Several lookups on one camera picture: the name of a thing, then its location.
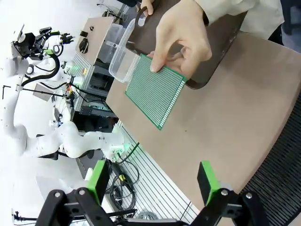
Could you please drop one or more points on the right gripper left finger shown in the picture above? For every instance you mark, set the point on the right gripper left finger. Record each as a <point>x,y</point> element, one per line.
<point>96,183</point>

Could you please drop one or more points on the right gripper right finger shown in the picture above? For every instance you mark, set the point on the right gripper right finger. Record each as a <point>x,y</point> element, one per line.
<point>209,186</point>

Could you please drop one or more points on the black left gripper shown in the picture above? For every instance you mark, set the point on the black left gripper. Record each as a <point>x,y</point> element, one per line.
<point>35,46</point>

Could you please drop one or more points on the green perforated PCB board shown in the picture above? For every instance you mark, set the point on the green perforated PCB board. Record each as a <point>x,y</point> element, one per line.
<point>155,99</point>

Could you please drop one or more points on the dark brown serving tray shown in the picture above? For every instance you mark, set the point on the dark brown serving tray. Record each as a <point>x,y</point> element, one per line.
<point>221,54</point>

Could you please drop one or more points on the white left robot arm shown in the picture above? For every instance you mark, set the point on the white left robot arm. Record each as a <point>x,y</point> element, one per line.
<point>68,139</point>

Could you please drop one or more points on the person's right hand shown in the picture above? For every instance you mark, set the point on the person's right hand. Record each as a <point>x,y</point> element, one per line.
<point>147,5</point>

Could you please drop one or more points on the person's left hand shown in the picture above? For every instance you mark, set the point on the person's left hand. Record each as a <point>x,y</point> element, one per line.
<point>185,35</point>

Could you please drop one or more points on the brown board panel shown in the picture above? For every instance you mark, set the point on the brown board panel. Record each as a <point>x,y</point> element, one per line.
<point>98,30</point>

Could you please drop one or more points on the clear plastic storage box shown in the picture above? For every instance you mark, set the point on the clear plastic storage box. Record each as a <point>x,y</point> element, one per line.
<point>120,66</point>

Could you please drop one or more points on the black slotted PCB rack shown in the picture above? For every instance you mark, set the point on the black slotted PCB rack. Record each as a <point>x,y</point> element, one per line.
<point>282,164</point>

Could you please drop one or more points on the person in beige shirt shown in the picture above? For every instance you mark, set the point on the person in beige shirt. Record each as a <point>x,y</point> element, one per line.
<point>265,18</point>

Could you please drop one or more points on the aluminium equipment frame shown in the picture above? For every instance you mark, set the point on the aluminium equipment frame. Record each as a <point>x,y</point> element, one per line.
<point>94,80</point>

